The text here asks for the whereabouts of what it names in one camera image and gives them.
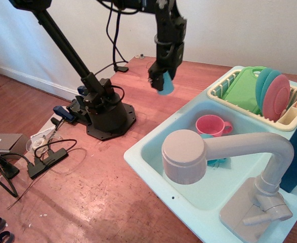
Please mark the blue plastic cup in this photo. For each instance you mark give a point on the blue plastic cup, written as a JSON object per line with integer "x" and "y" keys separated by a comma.
{"x": 167, "y": 84}

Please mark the grey toy faucet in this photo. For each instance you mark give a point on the grey toy faucet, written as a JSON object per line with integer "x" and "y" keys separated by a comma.
{"x": 245, "y": 188}

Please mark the green cutting board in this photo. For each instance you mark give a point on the green cutting board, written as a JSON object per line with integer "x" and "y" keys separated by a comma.
{"x": 242, "y": 91}

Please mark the black power adapter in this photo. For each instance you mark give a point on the black power adapter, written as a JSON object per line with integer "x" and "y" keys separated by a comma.
{"x": 10, "y": 171}

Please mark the clear plastic bag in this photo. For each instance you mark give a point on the clear plastic bag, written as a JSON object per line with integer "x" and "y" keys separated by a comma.
{"x": 39, "y": 142}

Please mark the teal item under faucet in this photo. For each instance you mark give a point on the teal item under faucet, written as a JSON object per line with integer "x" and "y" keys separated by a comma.
{"x": 215, "y": 162}

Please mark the pink plastic plate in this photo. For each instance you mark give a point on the pink plastic plate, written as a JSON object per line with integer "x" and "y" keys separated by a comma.
{"x": 276, "y": 98}

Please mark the light blue toy sink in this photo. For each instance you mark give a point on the light blue toy sink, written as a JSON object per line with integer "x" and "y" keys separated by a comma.
{"x": 146, "y": 160}

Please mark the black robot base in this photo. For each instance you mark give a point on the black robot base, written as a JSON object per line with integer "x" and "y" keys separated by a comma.
{"x": 104, "y": 115}

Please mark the teal plastic plate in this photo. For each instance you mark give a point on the teal plastic plate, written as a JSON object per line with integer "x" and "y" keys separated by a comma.
{"x": 264, "y": 79}

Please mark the cream dish rack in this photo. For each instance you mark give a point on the cream dish rack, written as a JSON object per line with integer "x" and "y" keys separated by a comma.
{"x": 288, "y": 119}

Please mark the black usb hub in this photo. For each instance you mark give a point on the black usb hub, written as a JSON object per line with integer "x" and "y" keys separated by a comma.
{"x": 40, "y": 166}

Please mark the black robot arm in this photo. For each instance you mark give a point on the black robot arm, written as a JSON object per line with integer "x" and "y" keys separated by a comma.
{"x": 39, "y": 9}

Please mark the pink plastic mug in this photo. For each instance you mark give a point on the pink plastic mug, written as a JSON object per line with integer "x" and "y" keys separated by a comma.
{"x": 213, "y": 125}

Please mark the blue clamp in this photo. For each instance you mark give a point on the blue clamp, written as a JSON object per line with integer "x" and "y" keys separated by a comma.
{"x": 65, "y": 114}

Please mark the black cable clamp foot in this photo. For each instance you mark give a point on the black cable clamp foot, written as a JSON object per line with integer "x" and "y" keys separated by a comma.
{"x": 120, "y": 68}

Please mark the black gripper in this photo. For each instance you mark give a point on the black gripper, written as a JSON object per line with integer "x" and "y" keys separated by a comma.
{"x": 171, "y": 30}

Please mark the grey cardboard box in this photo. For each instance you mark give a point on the grey cardboard box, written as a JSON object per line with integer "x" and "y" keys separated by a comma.
{"x": 13, "y": 143}

